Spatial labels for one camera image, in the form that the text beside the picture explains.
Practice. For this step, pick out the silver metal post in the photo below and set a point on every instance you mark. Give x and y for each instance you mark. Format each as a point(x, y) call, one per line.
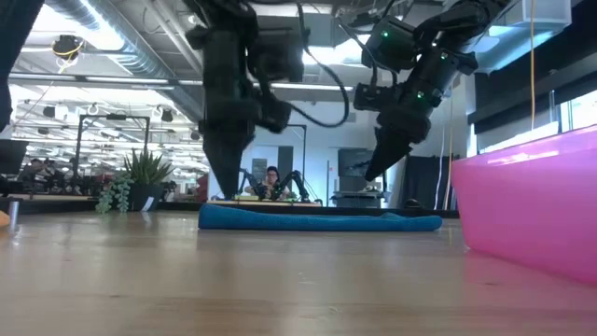
point(14, 214)

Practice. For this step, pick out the black curtain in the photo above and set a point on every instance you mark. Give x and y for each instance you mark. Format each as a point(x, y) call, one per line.
point(424, 182)

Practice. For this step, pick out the person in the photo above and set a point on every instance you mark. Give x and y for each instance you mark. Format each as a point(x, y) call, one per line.
point(36, 170)
point(272, 179)

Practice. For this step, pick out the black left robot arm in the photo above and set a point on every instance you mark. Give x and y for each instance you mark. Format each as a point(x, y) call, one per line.
point(228, 46)

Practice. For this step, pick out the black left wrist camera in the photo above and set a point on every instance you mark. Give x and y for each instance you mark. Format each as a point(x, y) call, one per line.
point(273, 114)

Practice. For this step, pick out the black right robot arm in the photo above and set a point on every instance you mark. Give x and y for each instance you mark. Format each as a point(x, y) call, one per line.
point(438, 60)

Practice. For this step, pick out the green potted succulent plant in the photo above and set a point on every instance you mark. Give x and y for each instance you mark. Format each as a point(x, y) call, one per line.
point(140, 182)

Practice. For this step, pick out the black aluminium table frame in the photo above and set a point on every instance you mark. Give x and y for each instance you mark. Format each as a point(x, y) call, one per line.
point(177, 206)

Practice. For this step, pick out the black ceiling spotlight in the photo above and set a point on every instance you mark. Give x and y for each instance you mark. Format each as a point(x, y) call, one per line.
point(66, 46)

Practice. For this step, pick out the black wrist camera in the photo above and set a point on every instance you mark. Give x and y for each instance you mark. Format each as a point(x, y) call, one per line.
point(373, 98)
point(273, 114)

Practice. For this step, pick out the blue microfiber towel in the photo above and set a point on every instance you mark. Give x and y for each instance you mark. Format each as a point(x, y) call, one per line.
point(303, 221)

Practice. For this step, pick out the silver ventilation duct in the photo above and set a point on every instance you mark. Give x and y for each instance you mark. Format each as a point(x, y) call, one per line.
point(140, 51)

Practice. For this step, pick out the dark wall monitor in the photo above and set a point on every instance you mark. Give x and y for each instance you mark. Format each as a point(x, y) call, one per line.
point(354, 162)

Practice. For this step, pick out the black rig frame beam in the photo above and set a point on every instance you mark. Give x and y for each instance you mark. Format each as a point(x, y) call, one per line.
point(16, 46)

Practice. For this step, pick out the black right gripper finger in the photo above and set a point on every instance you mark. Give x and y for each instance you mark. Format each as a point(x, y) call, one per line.
point(387, 154)

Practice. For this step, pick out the black background robot arm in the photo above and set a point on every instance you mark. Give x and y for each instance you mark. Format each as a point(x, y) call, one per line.
point(294, 184)
point(249, 184)

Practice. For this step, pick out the wooden background table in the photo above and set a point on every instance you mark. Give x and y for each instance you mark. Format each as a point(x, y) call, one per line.
point(280, 203)

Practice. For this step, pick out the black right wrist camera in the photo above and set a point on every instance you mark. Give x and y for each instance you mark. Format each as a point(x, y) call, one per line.
point(373, 98)

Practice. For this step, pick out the orange microfiber towel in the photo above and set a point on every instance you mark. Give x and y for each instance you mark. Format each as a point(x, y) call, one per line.
point(4, 220)

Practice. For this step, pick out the black background stand frame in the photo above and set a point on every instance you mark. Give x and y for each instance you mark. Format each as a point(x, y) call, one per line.
point(114, 117)

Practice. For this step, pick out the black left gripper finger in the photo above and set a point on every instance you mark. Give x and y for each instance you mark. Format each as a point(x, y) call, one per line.
point(228, 163)

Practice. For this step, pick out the pink plastic basket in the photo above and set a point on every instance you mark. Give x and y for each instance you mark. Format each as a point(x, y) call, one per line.
point(536, 205)

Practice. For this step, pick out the grey equipment cart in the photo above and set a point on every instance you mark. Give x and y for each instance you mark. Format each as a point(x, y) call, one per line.
point(361, 198)

